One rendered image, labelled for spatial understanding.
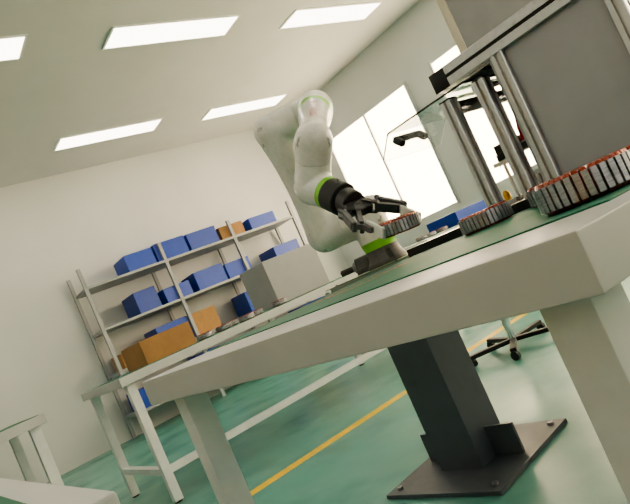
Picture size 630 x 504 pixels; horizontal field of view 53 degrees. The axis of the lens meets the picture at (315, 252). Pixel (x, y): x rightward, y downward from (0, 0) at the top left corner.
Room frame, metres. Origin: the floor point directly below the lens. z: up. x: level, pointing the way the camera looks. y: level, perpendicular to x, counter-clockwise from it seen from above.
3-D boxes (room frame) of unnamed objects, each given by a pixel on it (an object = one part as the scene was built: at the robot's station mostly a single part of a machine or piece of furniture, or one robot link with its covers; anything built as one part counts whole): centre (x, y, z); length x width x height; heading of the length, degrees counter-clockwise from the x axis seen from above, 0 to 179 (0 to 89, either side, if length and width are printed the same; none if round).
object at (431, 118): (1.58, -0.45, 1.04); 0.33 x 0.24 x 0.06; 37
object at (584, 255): (1.51, -0.76, 0.72); 2.20 x 1.01 x 0.05; 127
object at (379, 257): (2.24, -0.17, 0.78); 0.26 x 0.15 x 0.06; 55
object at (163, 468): (4.39, 0.63, 0.38); 2.20 x 0.90 x 0.75; 127
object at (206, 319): (7.81, 1.68, 0.92); 0.40 x 0.36 x 0.28; 37
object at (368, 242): (2.21, -0.21, 0.91); 0.16 x 0.13 x 0.19; 79
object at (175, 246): (7.78, 1.71, 1.89); 0.42 x 0.42 x 0.23; 35
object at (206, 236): (8.04, 1.34, 1.89); 0.42 x 0.42 x 0.22; 36
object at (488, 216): (1.30, -0.35, 0.77); 0.11 x 0.11 x 0.04
